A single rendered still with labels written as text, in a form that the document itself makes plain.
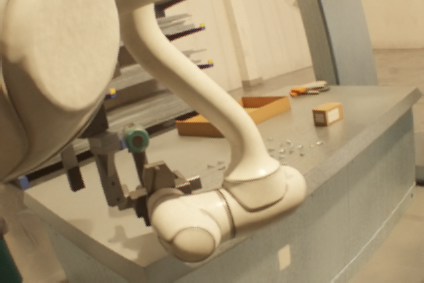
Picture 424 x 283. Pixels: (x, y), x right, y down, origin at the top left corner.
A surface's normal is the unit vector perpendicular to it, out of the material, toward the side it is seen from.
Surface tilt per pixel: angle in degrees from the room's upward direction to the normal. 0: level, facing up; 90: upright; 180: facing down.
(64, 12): 96
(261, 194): 82
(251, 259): 90
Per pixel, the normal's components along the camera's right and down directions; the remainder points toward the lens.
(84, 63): 0.92, 0.00
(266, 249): 0.66, 0.04
